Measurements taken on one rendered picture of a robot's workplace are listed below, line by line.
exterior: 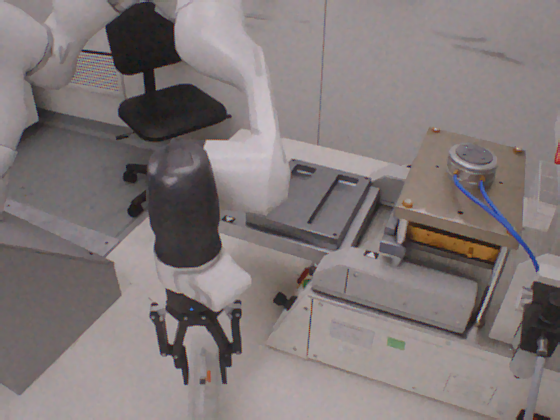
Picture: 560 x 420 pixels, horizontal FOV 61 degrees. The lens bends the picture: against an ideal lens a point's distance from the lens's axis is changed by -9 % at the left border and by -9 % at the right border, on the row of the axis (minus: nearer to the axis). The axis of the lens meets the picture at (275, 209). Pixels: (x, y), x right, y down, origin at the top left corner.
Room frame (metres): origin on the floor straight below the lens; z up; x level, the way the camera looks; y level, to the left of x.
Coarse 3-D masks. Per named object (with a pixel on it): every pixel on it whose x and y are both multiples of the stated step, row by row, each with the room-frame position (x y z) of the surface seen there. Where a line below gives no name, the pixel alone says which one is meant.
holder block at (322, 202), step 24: (312, 168) 0.85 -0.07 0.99; (312, 192) 0.77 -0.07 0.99; (336, 192) 0.79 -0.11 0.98; (360, 192) 0.77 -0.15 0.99; (264, 216) 0.70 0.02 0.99; (288, 216) 0.70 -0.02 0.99; (312, 216) 0.71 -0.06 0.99; (336, 216) 0.72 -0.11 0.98; (312, 240) 0.66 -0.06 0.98; (336, 240) 0.64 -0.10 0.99
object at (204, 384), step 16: (192, 336) 0.59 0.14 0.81; (208, 336) 0.59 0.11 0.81; (192, 352) 0.55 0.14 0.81; (208, 352) 0.55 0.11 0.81; (192, 368) 0.52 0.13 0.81; (208, 368) 0.52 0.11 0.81; (192, 384) 0.48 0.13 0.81; (208, 384) 0.48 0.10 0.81; (192, 400) 0.45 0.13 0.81; (208, 400) 0.45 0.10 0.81; (192, 416) 0.42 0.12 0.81; (208, 416) 0.42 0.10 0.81
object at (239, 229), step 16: (368, 192) 0.81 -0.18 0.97; (368, 208) 0.76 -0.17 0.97; (224, 224) 0.71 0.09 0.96; (240, 224) 0.71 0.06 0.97; (352, 224) 0.71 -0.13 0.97; (256, 240) 0.69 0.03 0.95; (272, 240) 0.68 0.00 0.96; (288, 240) 0.67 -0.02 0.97; (352, 240) 0.67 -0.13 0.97; (304, 256) 0.65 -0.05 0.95; (320, 256) 0.64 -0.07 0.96
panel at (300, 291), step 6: (306, 276) 0.75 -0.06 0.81; (300, 288) 0.72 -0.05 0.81; (306, 288) 0.62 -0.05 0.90; (294, 294) 0.72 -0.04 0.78; (300, 294) 0.64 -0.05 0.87; (294, 300) 0.64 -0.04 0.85; (294, 306) 0.61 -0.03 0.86; (282, 312) 0.70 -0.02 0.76; (288, 312) 0.62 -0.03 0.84; (282, 318) 0.63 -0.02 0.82; (276, 324) 0.64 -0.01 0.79
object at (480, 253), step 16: (416, 224) 0.60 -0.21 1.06; (416, 240) 0.59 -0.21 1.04; (432, 240) 0.58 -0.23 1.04; (448, 240) 0.57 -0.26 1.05; (464, 240) 0.56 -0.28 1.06; (480, 240) 0.56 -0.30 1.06; (448, 256) 0.57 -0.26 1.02; (464, 256) 0.56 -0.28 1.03; (480, 256) 0.55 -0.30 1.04; (496, 256) 0.54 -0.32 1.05
